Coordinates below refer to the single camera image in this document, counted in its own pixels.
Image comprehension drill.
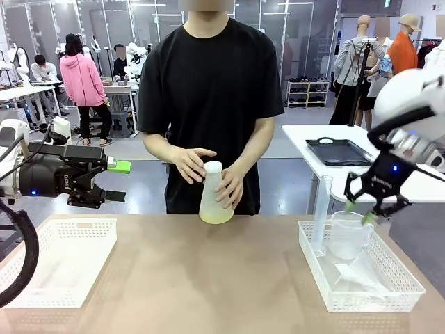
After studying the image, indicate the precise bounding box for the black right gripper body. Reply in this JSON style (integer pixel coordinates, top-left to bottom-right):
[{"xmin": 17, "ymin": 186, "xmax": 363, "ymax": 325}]
[{"xmin": 360, "ymin": 152, "xmax": 417, "ymax": 200}]

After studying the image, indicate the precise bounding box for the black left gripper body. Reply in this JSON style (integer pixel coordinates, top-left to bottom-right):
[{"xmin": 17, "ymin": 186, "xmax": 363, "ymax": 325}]
[{"xmin": 19, "ymin": 142, "xmax": 109, "ymax": 209}]

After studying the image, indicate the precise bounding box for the translucent plastic graduated cylinder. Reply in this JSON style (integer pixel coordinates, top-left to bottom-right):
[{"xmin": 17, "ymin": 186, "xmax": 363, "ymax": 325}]
[{"xmin": 312, "ymin": 174, "xmax": 334, "ymax": 258}]

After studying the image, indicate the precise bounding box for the clear plastic measuring beaker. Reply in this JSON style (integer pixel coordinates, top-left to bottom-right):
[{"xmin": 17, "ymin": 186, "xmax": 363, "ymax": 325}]
[{"xmin": 327, "ymin": 210, "xmax": 375, "ymax": 260}]

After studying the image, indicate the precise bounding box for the translucent plastic funnel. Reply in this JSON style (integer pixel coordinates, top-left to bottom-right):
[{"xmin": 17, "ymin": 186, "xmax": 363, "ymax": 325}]
[{"xmin": 334, "ymin": 249, "xmax": 387, "ymax": 297}]

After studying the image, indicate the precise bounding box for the translucent plastic conical flask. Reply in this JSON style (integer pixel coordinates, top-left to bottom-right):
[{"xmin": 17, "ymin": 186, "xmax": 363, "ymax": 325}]
[{"xmin": 198, "ymin": 166, "xmax": 235, "ymax": 225}]

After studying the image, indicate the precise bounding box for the person's right forearm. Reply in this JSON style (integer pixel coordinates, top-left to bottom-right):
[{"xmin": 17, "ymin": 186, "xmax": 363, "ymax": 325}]
[{"xmin": 142, "ymin": 133, "xmax": 179, "ymax": 165}]

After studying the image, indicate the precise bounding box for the person's left forearm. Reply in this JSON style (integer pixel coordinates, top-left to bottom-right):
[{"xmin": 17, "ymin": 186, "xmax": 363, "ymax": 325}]
[{"xmin": 230, "ymin": 116, "xmax": 276, "ymax": 179}]

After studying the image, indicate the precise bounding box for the person's right hand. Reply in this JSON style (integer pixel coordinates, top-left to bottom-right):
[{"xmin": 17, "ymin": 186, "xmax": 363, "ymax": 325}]
[{"xmin": 171, "ymin": 147, "xmax": 218, "ymax": 186}]

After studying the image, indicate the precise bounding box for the person's left hand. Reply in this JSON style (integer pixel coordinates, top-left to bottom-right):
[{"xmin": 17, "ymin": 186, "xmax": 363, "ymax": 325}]
[{"xmin": 213, "ymin": 168, "xmax": 245, "ymax": 212}]

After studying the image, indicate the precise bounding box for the black plastic tray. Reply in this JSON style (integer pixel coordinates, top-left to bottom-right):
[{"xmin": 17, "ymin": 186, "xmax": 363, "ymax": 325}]
[{"xmin": 305, "ymin": 136, "xmax": 373, "ymax": 167}]

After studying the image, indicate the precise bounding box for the grey step stool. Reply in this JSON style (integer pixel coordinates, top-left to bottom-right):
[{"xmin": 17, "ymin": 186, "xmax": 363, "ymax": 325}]
[{"xmin": 109, "ymin": 111, "xmax": 135, "ymax": 138}]

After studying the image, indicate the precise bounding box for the white basket label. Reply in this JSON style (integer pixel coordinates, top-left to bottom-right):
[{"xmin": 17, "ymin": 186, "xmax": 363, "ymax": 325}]
[{"xmin": 334, "ymin": 263, "xmax": 354, "ymax": 278}]

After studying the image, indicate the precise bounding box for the white background workbench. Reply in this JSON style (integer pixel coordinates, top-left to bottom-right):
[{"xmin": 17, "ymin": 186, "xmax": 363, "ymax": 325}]
[{"xmin": 102, "ymin": 81, "xmax": 142, "ymax": 135}]

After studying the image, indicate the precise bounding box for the white perforated plastic basket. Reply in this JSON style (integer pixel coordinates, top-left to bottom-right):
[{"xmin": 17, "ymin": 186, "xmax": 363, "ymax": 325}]
[
  {"xmin": 297, "ymin": 219, "xmax": 427, "ymax": 313},
  {"xmin": 0, "ymin": 218, "xmax": 118, "ymax": 310}
]

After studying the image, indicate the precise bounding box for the white long background table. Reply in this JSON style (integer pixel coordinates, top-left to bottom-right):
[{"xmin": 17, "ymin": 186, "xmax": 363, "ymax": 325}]
[{"xmin": 0, "ymin": 84, "xmax": 64, "ymax": 132}]

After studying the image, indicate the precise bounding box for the person in pink hoodie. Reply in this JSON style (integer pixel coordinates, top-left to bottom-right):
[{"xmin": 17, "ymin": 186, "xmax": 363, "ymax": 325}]
[{"xmin": 59, "ymin": 33, "xmax": 114, "ymax": 147}]

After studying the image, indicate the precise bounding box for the background person in white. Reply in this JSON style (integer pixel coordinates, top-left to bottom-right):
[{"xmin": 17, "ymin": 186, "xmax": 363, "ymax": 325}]
[{"xmin": 357, "ymin": 16, "xmax": 396, "ymax": 130}]

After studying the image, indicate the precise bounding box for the seated person in black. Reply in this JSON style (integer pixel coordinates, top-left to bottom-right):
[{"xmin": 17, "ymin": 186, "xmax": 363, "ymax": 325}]
[{"xmin": 112, "ymin": 43, "xmax": 130, "ymax": 79}]

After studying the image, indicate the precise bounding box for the seated person in white shirt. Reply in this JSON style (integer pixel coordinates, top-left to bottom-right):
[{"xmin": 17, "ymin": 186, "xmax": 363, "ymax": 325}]
[{"xmin": 30, "ymin": 54, "xmax": 71, "ymax": 118}]

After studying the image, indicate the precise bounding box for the black tripod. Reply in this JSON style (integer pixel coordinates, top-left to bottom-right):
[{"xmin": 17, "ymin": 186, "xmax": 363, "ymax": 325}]
[{"xmin": 346, "ymin": 38, "xmax": 375, "ymax": 127}]

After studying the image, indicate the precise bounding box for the white shoe rack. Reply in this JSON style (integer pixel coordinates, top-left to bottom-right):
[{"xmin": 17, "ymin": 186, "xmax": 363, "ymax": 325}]
[{"xmin": 286, "ymin": 79, "xmax": 332, "ymax": 109}]

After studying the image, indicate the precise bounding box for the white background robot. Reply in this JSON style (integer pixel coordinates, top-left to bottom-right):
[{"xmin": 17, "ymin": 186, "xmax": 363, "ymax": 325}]
[{"xmin": 6, "ymin": 42, "xmax": 33, "ymax": 86}]

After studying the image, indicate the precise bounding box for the person in black t-shirt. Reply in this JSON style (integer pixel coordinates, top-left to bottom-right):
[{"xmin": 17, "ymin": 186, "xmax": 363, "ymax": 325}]
[{"xmin": 136, "ymin": 17, "xmax": 285, "ymax": 216}]

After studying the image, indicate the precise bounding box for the mannequin in grey top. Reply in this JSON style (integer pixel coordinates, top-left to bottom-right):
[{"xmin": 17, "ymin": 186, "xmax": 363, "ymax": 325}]
[{"xmin": 329, "ymin": 14, "xmax": 387, "ymax": 127}]

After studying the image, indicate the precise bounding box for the mannequin in orange shirt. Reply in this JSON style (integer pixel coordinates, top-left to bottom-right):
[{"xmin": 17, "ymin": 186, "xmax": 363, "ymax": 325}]
[{"xmin": 386, "ymin": 13, "xmax": 423, "ymax": 76}]

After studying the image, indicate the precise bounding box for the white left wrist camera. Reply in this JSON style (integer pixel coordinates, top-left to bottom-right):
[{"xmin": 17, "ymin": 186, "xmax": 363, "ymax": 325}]
[{"xmin": 37, "ymin": 116, "xmax": 73, "ymax": 146}]

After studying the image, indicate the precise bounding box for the black corrugated cable conduit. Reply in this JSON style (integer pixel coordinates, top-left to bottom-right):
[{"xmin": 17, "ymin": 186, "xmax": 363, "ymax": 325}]
[{"xmin": 0, "ymin": 200, "xmax": 40, "ymax": 309}]

